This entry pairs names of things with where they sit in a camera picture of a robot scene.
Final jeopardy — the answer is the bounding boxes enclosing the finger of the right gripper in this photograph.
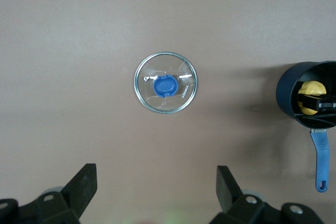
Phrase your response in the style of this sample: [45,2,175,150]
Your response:
[298,94,336,112]

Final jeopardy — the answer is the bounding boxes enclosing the brown table mat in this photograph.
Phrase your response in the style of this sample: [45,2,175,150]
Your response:
[0,0,336,224]

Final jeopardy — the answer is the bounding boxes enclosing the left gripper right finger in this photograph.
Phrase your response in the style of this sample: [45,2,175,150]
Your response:
[208,165,324,224]

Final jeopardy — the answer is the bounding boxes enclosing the yellow potato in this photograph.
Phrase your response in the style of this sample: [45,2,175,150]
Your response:
[297,80,328,116]

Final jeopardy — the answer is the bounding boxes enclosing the dark saucepan with blue handle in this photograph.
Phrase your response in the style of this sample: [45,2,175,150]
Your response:
[276,60,336,194]

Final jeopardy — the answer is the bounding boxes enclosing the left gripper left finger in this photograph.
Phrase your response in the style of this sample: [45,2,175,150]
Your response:
[0,163,98,224]

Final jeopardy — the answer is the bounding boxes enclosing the glass lid with blue knob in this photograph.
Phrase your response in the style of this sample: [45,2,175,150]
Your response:
[134,51,198,115]

